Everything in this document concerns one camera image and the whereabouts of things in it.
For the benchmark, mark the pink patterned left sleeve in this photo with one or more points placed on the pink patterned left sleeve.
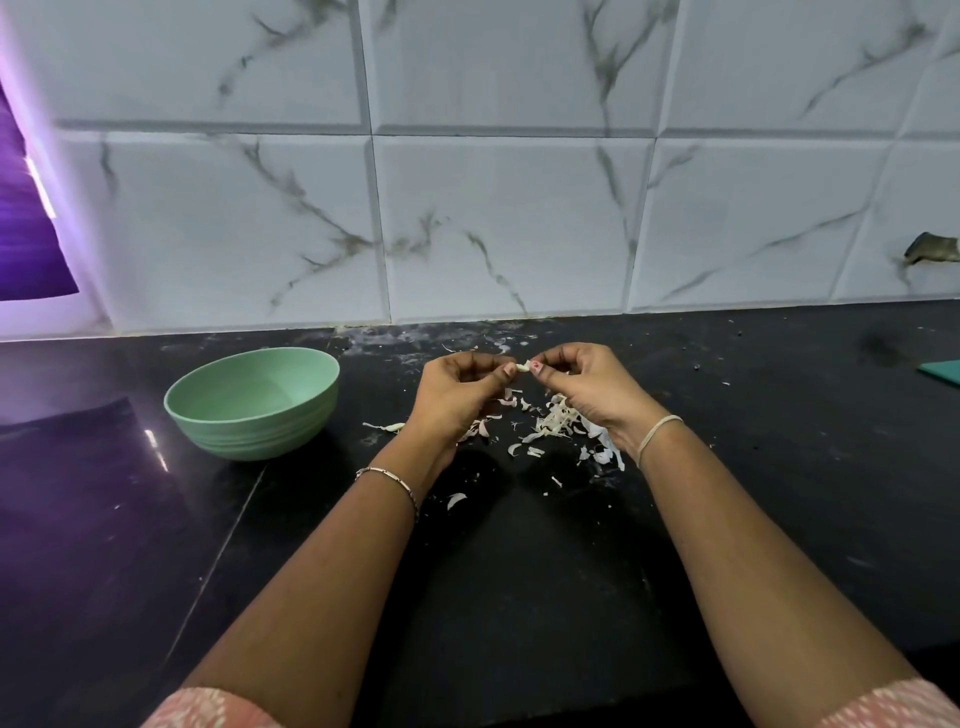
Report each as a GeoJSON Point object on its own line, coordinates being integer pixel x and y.
{"type": "Point", "coordinates": [210, 708]}

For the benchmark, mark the purple cloth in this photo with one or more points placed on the purple cloth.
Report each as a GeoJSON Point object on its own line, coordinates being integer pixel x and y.
{"type": "Point", "coordinates": [30, 225]}

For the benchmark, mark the pile of white garlic peels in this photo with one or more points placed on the pile of white garlic peels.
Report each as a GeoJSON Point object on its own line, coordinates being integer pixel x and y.
{"type": "Point", "coordinates": [563, 423]}

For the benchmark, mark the pink patterned sleeve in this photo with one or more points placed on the pink patterned sleeve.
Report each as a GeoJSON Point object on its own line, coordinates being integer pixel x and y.
{"type": "Point", "coordinates": [210, 708]}
{"type": "Point", "coordinates": [893, 704]}

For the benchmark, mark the small fallen garlic piece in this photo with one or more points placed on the small fallen garlic piece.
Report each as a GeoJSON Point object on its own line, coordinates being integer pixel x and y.
{"type": "Point", "coordinates": [456, 500]}

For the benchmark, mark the bright window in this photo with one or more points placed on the bright window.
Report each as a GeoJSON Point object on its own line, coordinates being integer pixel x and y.
{"type": "Point", "coordinates": [41, 188]}

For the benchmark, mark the person's left forearm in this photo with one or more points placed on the person's left forearm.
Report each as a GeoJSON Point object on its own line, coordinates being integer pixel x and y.
{"type": "Point", "coordinates": [293, 608]}

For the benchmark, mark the person's right forearm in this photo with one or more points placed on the person's right forearm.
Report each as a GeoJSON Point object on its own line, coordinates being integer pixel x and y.
{"type": "Point", "coordinates": [780, 593]}

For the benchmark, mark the green cutting board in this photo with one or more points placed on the green cutting board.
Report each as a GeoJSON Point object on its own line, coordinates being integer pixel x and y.
{"type": "Point", "coordinates": [941, 371]}

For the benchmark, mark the pink patterned right sleeve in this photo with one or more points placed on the pink patterned right sleeve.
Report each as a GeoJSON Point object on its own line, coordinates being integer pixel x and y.
{"type": "Point", "coordinates": [893, 704]}

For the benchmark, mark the mint green bowl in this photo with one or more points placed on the mint green bowl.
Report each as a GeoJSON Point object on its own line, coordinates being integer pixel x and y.
{"type": "Point", "coordinates": [252, 401]}

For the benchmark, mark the person's right hand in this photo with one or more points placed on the person's right hand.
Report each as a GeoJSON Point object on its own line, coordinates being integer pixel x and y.
{"type": "Point", "coordinates": [593, 387]}

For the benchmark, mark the white garlic bulb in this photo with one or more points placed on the white garlic bulb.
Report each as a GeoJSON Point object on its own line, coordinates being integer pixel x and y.
{"type": "Point", "coordinates": [525, 365]}

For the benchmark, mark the person's left hand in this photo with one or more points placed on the person's left hand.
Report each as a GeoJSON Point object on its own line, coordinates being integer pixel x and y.
{"type": "Point", "coordinates": [450, 398]}

